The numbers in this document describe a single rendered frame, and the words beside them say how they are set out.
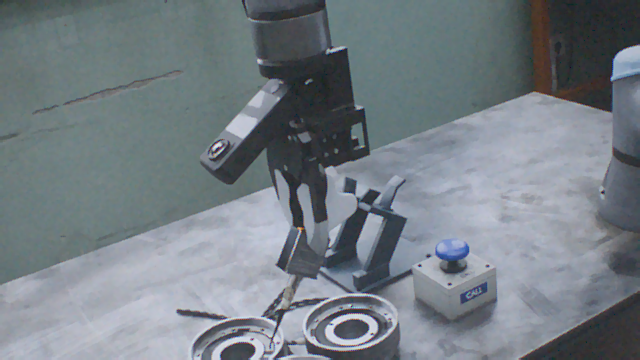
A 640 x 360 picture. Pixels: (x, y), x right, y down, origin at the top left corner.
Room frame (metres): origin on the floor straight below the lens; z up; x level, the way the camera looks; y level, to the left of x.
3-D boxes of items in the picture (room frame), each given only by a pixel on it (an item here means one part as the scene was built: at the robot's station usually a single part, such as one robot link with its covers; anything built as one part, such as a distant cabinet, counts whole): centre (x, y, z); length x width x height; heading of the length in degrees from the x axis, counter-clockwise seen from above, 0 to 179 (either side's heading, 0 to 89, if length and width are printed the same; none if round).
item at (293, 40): (0.73, 0.01, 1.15); 0.08 x 0.08 x 0.05
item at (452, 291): (0.76, -0.15, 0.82); 0.08 x 0.07 x 0.05; 116
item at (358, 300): (0.69, -0.01, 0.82); 0.10 x 0.10 x 0.04
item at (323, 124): (0.73, 0.00, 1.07); 0.09 x 0.08 x 0.12; 119
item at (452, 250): (0.76, -0.14, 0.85); 0.04 x 0.04 x 0.05
